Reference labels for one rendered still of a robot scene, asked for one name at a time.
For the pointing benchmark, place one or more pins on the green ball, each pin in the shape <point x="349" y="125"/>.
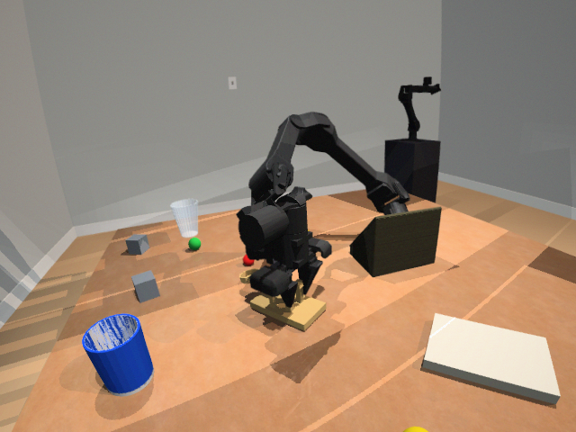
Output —
<point x="194" y="243"/>

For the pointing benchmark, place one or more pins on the blue cup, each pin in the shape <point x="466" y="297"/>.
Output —
<point x="117" y="348"/>

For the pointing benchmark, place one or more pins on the white paper cup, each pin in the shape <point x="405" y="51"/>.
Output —
<point x="186" y="217"/>

